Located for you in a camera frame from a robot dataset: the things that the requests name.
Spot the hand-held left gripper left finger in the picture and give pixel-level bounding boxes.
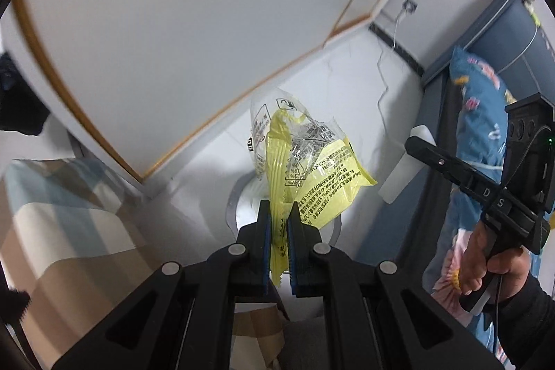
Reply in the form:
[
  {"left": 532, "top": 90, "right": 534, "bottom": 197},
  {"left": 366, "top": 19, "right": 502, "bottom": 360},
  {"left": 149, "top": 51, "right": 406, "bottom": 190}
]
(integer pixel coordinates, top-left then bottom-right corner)
[{"left": 52, "top": 200, "right": 278, "bottom": 370}]

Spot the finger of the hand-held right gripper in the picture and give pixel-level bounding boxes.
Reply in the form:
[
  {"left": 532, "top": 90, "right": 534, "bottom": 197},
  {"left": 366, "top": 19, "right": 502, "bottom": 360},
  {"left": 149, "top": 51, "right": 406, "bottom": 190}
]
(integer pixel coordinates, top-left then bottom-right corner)
[{"left": 404, "top": 135, "right": 486, "bottom": 197}]

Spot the clear printed wrapper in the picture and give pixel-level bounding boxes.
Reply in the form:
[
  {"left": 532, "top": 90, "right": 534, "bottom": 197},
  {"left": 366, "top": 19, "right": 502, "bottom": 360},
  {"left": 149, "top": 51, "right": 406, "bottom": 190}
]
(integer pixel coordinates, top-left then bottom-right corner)
[{"left": 248, "top": 86, "right": 348, "bottom": 189}]

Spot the white wardrobe with wooden trim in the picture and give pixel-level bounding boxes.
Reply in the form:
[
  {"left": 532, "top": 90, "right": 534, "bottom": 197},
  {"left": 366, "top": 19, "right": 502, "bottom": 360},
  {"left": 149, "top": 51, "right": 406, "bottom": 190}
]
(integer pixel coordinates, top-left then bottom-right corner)
[{"left": 0, "top": 0, "right": 447, "bottom": 184}]

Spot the checked blanket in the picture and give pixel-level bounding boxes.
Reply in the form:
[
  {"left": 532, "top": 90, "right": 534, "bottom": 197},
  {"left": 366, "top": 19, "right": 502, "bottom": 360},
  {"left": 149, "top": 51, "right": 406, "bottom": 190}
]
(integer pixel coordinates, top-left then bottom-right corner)
[{"left": 0, "top": 157, "right": 287, "bottom": 370}]

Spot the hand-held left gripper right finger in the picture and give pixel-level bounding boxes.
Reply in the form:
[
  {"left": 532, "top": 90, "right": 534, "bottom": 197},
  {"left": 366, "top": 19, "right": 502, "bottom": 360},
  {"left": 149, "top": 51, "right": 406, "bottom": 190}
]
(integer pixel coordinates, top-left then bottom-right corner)
[{"left": 287, "top": 201, "right": 506, "bottom": 370}]

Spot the person's right hand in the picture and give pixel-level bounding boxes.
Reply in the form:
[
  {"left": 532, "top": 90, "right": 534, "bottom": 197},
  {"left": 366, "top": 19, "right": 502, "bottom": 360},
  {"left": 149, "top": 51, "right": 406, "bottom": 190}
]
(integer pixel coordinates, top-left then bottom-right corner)
[{"left": 457, "top": 218, "right": 532, "bottom": 301}]

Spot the white rolled paper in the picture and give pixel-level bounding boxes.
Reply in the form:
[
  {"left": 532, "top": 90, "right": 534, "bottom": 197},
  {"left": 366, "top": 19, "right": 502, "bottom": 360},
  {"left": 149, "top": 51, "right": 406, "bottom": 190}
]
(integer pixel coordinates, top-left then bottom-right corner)
[{"left": 379, "top": 125, "right": 436, "bottom": 205}]

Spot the person's right forearm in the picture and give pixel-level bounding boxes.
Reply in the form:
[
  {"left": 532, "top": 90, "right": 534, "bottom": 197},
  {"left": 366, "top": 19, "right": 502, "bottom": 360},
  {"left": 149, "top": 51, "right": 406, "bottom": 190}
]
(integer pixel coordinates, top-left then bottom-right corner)
[{"left": 494, "top": 272, "right": 555, "bottom": 370}]

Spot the black hanging coat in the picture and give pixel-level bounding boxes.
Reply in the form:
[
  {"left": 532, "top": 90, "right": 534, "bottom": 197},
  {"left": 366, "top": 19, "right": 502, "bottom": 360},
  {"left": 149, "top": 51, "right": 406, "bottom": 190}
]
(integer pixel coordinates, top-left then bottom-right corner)
[{"left": 0, "top": 51, "right": 50, "bottom": 137}]

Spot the yellow printed wrapper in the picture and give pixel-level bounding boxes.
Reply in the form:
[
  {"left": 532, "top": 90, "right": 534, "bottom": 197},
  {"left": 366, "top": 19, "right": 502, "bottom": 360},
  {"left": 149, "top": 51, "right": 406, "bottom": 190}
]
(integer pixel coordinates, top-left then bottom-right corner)
[{"left": 265, "top": 110, "right": 378, "bottom": 288}]

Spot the white charging cable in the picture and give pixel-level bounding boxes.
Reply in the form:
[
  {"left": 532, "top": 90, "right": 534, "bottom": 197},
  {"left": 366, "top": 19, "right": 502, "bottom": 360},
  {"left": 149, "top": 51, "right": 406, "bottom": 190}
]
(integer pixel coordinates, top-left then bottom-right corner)
[{"left": 376, "top": 8, "right": 410, "bottom": 123}]

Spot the blue padded headboard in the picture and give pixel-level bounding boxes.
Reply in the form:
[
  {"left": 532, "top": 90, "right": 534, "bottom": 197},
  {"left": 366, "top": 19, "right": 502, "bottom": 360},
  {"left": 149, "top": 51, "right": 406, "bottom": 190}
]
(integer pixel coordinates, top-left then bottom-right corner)
[{"left": 422, "top": 0, "right": 555, "bottom": 111}]

